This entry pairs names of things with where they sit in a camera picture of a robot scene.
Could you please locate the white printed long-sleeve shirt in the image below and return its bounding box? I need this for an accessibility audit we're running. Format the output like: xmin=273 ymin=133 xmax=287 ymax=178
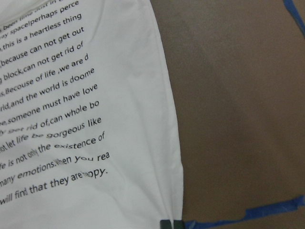
xmin=0 ymin=0 xmax=183 ymax=229

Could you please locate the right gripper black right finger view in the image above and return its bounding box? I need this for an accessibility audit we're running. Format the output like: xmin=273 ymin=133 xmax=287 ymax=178
xmin=173 ymin=220 xmax=185 ymax=229

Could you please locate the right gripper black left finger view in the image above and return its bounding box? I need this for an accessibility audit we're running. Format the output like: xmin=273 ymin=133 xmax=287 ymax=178
xmin=160 ymin=219 xmax=172 ymax=229

